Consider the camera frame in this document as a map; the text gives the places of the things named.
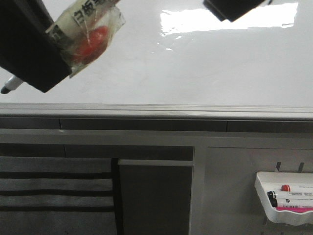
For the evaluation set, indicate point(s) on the grey black striped fabric organizer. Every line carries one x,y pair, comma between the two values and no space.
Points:
59,196

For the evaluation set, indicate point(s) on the red capped marker in tray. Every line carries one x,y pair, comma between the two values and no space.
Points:
297,188

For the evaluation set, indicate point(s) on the upper black capped marker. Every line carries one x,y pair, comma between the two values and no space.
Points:
290,195

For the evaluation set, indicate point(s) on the lower black capped marker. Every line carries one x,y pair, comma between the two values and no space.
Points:
291,203

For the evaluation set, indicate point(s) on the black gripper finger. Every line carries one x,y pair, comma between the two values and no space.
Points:
26,51
230,10

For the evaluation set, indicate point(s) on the black whiteboard marker with tape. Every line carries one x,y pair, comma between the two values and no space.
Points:
81,34

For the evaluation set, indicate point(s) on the pink eraser in tray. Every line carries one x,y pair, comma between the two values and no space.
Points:
297,210

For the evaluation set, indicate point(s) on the white plastic marker tray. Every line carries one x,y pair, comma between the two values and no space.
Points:
272,181

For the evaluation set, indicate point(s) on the dark grey panel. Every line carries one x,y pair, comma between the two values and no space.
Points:
156,199

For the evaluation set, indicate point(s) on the white whiteboard with grey frame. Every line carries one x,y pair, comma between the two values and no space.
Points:
174,58

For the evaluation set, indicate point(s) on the black capped marker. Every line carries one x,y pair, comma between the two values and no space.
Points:
290,195
291,203

